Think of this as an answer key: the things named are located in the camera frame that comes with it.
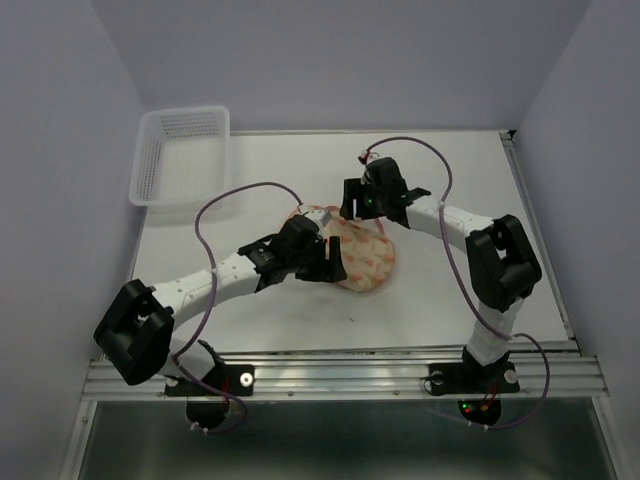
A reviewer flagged floral mesh laundry bag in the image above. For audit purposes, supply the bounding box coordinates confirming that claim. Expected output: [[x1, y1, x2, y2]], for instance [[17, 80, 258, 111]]
[[289, 204, 397, 294]]

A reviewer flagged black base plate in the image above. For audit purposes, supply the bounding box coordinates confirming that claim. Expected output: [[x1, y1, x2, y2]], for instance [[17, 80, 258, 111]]
[[427, 362, 520, 396], [164, 364, 255, 397]]

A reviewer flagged aluminium mounting rail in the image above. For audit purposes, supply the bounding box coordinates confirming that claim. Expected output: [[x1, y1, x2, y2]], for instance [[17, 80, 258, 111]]
[[82, 344, 612, 401]]

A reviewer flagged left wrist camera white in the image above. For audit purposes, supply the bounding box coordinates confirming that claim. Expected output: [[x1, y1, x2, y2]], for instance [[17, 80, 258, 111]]
[[297, 209, 333, 229]]

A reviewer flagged white perforated plastic basket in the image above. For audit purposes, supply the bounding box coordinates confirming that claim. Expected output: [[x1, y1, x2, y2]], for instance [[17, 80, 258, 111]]
[[128, 106, 231, 209]]

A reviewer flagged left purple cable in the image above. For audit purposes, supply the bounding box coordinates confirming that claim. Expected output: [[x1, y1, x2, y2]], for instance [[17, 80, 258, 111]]
[[172, 182, 306, 435]]

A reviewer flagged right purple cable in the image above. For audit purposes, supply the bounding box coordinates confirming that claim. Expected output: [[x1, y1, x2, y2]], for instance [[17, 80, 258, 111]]
[[362, 136, 551, 431]]

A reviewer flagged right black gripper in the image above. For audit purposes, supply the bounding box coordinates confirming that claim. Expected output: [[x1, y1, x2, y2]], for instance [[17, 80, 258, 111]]
[[337, 177, 387, 221]]

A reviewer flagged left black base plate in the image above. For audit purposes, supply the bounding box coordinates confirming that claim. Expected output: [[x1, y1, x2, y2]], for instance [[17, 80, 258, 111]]
[[164, 364, 255, 397]]

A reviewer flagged purple cable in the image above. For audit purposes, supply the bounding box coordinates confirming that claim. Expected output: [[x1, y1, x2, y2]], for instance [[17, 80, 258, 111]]
[[362, 136, 551, 431], [172, 182, 306, 435]]

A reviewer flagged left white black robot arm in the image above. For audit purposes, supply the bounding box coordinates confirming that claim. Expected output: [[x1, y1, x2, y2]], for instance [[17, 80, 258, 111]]
[[93, 210, 347, 400]]

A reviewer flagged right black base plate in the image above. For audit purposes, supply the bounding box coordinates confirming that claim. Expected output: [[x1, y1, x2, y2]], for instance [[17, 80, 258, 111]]
[[427, 362, 520, 396]]

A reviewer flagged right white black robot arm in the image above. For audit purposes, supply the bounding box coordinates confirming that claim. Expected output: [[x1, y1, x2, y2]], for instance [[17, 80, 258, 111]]
[[340, 157, 542, 390]]

